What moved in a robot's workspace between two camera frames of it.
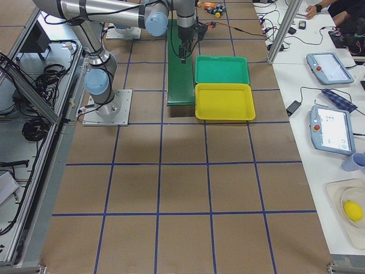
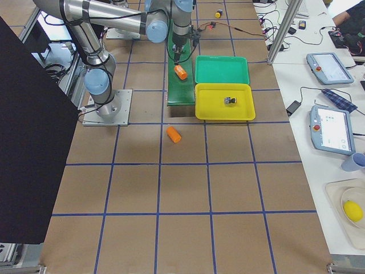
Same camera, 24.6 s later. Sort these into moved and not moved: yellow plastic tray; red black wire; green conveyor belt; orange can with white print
Moved: orange can with white print
Not moved: red black wire; yellow plastic tray; green conveyor belt
